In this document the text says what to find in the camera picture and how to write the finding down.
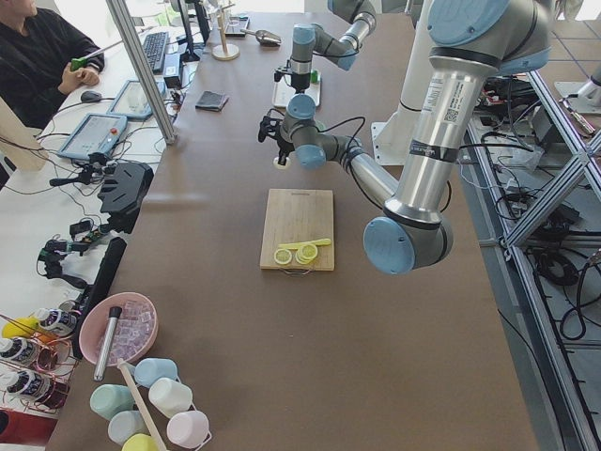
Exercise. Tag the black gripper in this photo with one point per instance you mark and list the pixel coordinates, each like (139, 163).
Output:
(299, 81)
(284, 140)

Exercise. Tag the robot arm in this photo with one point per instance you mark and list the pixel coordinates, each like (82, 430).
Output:
(472, 41)
(309, 40)

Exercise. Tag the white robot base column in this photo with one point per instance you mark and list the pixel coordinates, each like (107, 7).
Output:
(391, 139)

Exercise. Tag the pink bowl with cubes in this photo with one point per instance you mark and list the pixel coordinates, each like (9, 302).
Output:
(136, 328)

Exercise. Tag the metal tube in bowl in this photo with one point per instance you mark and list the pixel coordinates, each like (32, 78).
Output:
(105, 349)

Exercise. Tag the white rabbit tray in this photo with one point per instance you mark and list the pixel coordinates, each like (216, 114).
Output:
(283, 92)

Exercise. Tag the silver metal scoop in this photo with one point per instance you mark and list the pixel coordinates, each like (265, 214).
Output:
(263, 37)

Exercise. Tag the wooden cutting board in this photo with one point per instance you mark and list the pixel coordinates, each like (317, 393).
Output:
(296, 215)

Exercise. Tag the wooden mug tree stand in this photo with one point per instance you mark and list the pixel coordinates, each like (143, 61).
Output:
(224, 51)

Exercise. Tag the grey folded cloth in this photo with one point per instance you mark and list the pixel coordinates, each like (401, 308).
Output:
(211, 101)

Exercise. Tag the yellow plastic knife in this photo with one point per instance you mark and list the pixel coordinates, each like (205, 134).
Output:
(298, 245)

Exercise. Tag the lemon slice upper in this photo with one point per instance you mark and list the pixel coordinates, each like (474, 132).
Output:
(282, 256)

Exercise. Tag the lemon slice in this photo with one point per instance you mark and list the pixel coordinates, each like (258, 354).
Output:
(306, 254)
(282, 256)

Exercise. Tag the lemon slice lower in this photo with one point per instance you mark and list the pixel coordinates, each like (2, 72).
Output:
(306, 254)

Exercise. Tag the black keyboard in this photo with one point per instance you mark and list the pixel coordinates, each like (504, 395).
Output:
(154, 47)

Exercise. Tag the blue teach pendant far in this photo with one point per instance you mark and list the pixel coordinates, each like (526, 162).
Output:
(131, 102)

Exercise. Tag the blue teach pendant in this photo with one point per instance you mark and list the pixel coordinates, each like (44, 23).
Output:
(96, 133)
(131, 102)

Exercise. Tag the blue teach pendant near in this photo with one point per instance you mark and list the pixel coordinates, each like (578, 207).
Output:
(96, 133)

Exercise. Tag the person in black sweater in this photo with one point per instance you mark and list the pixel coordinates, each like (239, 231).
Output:
(37, 46)

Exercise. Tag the pastel cup rack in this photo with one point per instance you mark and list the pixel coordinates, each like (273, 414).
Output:
(152, 409)

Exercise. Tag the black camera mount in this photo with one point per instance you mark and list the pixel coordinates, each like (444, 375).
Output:
(124, 188)

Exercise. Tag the aluminium frame post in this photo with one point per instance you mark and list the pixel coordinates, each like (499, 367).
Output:
(124, 24)

